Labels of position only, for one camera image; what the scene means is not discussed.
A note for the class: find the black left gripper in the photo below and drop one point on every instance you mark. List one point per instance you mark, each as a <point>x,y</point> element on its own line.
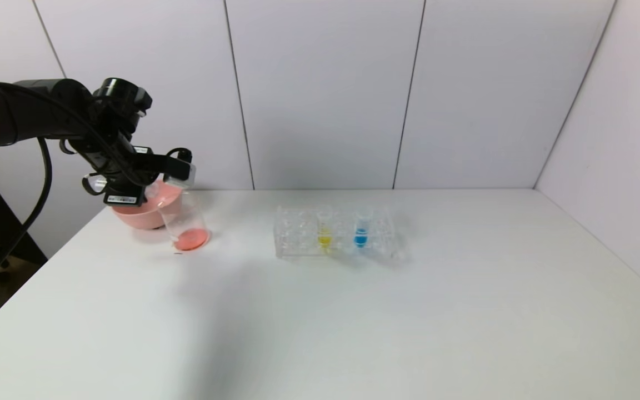
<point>124,196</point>

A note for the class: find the test tube with red pigment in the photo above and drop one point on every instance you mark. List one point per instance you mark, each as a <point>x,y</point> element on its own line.
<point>159,195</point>

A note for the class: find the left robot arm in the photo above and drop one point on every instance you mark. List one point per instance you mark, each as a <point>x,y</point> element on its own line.
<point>31,111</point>

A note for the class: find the test tube with yellow pigment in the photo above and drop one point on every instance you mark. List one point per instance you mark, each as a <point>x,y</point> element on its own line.
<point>324,239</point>

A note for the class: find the clear acrylic test tube rack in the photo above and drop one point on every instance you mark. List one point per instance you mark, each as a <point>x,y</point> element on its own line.
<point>342,251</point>

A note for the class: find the test tube with blue pigment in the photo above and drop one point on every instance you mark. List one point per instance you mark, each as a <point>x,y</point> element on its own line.
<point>360,238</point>

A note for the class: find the pink bowl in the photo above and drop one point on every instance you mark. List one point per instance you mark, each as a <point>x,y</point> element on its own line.
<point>142,216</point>

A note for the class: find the clear glass beaker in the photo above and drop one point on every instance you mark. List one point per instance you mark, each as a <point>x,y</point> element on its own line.
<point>189,236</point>

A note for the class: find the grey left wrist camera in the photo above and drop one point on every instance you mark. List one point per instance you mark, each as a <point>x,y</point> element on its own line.
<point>181,175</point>

